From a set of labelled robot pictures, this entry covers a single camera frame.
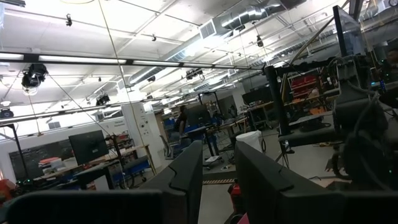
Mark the black overhead rig camera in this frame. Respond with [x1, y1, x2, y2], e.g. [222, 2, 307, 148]
[21, 63, 49, 96]

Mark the black overhead frame bar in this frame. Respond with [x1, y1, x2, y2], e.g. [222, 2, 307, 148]
[0, 52, 268, 71]

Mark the rig operator monitor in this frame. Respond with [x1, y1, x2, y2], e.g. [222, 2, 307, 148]
[331, 5, 366, 58]

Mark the black computer monitor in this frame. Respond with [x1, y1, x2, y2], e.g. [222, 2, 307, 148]
[68, 129, 109, 166]
[185, 105, 212, 128]

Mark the white bucket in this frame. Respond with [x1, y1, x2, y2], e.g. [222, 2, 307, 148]
[235, 129, 264, 153]

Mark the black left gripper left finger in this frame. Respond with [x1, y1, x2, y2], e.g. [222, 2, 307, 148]
[5, 140, 203, 224]

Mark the black office chair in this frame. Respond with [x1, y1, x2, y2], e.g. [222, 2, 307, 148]
[159, 134, 175, 160]

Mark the silver air duct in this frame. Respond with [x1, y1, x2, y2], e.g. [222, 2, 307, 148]
[128, 0, 307, 86]

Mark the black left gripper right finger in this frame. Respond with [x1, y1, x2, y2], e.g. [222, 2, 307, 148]
[234, 141, 398, 224]

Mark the pink plastic bin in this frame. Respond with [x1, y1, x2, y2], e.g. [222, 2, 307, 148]
[236, 212, 251, 224]

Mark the red object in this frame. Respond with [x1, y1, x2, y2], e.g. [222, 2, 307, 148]
[228, 178, 246, 215]

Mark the white pillar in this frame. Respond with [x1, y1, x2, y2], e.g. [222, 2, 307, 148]
[121, 102, 164, 170]

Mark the yellow hanging cable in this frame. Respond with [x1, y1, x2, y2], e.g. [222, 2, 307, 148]
[97, 0, 158, 175]

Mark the person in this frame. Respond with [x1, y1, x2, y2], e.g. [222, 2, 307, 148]
[174, 105, 189, 146]

